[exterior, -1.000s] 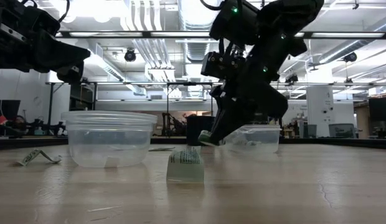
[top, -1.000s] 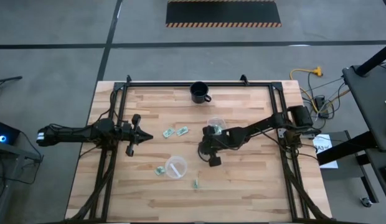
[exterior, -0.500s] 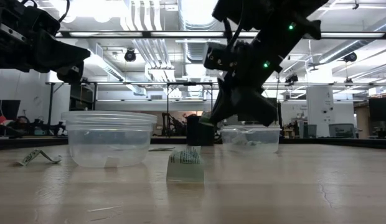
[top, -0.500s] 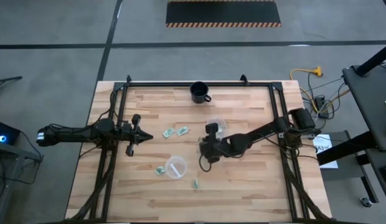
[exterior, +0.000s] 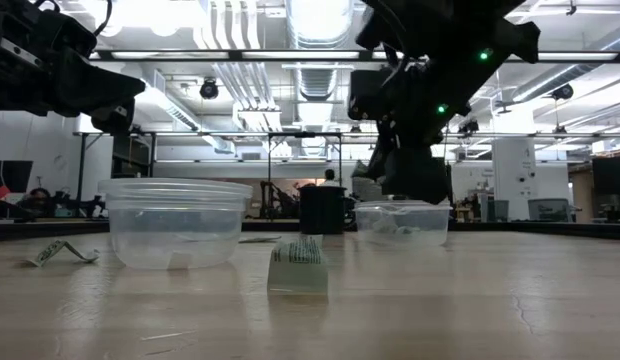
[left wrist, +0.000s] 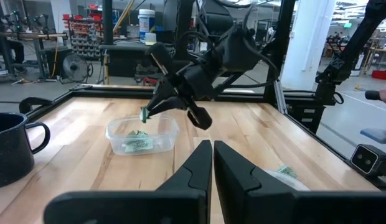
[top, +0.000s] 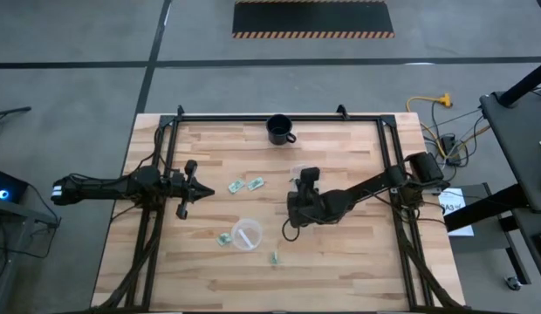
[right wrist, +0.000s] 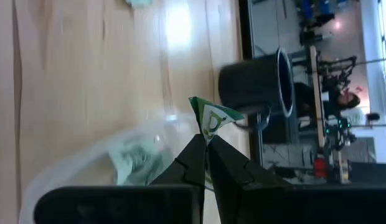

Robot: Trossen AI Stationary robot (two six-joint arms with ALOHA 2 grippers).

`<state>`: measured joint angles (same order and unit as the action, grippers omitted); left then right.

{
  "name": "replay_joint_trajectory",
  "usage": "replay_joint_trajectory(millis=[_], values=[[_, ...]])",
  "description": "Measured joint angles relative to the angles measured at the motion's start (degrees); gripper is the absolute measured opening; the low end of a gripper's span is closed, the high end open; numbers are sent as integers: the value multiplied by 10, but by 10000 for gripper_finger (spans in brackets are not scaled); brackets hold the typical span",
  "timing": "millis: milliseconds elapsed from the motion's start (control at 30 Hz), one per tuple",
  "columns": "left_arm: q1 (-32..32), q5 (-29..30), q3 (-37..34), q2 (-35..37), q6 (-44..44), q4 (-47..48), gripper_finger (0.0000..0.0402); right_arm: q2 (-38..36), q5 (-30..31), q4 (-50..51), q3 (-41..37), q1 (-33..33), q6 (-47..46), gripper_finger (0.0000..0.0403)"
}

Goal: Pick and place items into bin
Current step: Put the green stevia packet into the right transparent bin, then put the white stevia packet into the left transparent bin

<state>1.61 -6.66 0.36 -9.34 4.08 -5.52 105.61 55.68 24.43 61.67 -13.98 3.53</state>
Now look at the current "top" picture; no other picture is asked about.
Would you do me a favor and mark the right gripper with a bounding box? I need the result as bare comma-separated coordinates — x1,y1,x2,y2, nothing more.
286,167,328,228

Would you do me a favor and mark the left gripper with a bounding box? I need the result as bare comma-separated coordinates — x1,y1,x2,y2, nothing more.
168,160,216,220

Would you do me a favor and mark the rectangular clear plastic container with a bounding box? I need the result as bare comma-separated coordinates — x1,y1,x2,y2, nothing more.
290,163,323,193

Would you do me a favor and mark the round clear plastic container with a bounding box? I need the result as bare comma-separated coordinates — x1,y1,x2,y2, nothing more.
230,218,264,252

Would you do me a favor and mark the black enamel mug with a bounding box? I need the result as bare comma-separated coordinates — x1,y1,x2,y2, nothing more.
265,113,297,147

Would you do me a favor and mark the white paper sheet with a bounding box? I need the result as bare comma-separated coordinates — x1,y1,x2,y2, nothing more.
439,187,475,237

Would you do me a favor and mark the black power strip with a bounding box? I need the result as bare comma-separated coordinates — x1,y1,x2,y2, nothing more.
440,133,462,167

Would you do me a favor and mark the grey metal stand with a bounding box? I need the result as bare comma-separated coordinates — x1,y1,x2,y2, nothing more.
0,200,62,314

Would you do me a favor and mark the black hazard-striped floor mat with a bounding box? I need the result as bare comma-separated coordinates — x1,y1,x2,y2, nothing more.
232,0,395,39

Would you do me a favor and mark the black computer with blue light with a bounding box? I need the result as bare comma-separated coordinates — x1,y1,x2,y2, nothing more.
0,167,30,206

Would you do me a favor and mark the black tripod leg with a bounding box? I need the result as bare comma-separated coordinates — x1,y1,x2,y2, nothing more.
0,106,32,147

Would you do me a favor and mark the black metal table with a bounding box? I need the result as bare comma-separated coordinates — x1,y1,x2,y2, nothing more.
478,85,541,213

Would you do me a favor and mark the black diagonal pole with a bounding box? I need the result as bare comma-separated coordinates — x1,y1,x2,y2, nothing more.
496,58,541,108

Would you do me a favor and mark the black metal table frame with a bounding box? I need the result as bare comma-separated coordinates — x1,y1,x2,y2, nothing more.
95,104,459,314

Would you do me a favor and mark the yellow extension cord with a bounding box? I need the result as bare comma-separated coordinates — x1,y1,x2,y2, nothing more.
405,92,492,160

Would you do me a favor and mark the black table leg frame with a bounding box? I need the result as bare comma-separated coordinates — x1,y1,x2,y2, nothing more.
443,185,533,287

